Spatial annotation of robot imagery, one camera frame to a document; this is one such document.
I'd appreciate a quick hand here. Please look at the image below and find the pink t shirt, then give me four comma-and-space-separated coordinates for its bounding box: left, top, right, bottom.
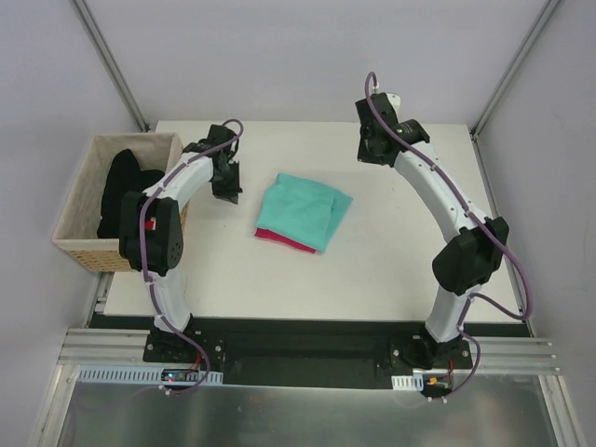
254, 228, 318, 254

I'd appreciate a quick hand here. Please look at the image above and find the teal t shirt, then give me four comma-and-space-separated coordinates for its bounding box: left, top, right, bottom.
255, 173, 353, 252

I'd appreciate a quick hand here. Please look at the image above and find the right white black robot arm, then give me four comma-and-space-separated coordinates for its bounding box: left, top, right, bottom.
355, 93, 509, 370

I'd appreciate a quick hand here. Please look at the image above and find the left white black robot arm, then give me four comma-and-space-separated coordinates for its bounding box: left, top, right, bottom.
119, 119, 244, 362

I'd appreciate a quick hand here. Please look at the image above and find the black garment in basket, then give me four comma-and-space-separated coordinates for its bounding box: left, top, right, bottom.
97, 149, 165, 238

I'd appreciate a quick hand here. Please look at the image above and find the wicker basket with liner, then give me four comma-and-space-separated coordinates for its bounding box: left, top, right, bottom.
52, 132, 183, 273

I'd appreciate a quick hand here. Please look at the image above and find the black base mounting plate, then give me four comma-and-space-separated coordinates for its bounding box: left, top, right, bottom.
142, 318, 472, 389

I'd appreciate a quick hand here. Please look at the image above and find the right aluminium corner post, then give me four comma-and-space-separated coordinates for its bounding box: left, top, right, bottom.
469, 0, 564, 142

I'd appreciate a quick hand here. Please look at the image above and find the aluminium corner post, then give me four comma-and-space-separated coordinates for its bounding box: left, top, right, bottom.
70, 0, 151, 132
469, 0, 564, 142

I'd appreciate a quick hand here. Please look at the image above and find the left aluminium corner post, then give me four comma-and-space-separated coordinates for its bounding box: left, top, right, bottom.
70, 0, 151, 132

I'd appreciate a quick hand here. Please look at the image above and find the aluminium frame rail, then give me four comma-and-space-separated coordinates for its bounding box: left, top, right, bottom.
59, 328, 562, 375

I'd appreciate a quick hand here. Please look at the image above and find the left white cable duct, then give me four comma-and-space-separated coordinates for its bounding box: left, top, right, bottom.
78, 366, 224, 386

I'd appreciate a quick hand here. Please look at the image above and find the white cable duct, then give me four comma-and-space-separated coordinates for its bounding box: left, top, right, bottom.
391, 372, 424, 392
78, 366, 224, 386

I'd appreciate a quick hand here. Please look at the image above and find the right white cable duct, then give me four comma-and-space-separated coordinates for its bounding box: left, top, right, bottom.
391, 372, 424, 392

